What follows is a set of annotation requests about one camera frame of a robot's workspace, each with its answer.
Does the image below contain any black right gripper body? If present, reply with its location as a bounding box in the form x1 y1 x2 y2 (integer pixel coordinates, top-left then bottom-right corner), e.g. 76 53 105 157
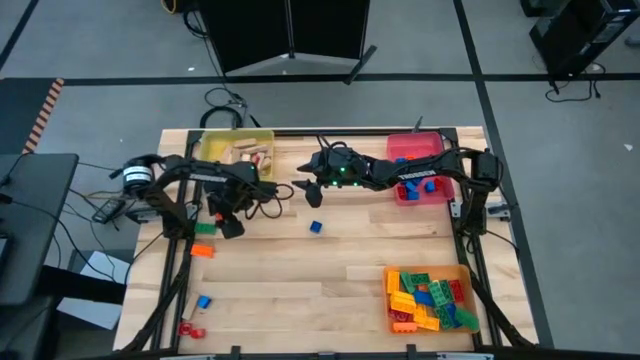
309 147 377 191

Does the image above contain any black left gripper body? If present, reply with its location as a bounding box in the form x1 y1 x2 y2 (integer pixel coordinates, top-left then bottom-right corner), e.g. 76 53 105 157
204 177 279 222

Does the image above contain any yellow translucent plastic bin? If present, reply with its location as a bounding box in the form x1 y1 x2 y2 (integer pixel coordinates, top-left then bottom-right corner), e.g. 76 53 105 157
197 128 276 184

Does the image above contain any pink translucent plastic bin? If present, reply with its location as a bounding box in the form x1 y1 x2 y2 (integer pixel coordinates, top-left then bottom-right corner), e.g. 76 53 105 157
386 131 457 207

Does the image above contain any grey power supply box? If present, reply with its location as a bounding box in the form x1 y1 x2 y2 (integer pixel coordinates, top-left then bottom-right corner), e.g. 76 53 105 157
124 207 160 225

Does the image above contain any black power adapter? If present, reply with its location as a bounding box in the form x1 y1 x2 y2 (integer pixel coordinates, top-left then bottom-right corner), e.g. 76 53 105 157
91 198 127 225

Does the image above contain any white floor board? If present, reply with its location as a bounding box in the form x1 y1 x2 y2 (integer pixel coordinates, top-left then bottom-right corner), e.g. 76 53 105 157
56 249 127 331

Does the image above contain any black folding screen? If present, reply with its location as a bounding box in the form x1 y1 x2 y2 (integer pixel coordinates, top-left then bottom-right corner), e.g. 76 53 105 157
197 0 379 85

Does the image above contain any orange translucent plastic bin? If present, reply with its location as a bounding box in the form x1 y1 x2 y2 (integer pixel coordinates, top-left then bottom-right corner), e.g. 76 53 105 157
382 263 481 336

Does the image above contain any black side desk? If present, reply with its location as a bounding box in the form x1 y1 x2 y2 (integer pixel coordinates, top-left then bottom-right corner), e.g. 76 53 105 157
0 153 80 307

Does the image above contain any black mat with striped edge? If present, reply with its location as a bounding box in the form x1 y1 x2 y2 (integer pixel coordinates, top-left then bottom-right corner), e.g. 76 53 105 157
0 77 65 155

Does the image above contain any black equipment rack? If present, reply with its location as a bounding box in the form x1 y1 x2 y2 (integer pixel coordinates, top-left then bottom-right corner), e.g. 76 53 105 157
519 0 640 79

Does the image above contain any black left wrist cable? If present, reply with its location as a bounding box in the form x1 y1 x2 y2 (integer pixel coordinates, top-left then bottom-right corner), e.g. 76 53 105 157
244 182 297 221

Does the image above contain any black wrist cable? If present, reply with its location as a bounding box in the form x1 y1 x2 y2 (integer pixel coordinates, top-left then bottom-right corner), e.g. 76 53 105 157
314 133 351 151
244 182 297 221

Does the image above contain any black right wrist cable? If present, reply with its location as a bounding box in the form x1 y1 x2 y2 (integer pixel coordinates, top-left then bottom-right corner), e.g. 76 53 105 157
314 133 351 151

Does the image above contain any black coiled floor cable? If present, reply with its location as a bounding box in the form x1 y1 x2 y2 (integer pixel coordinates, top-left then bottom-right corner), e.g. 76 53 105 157
199 87 249 130

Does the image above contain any black floor power cable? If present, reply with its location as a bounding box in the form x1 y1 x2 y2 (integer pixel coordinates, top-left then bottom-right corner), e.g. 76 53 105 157
543 60 607 104

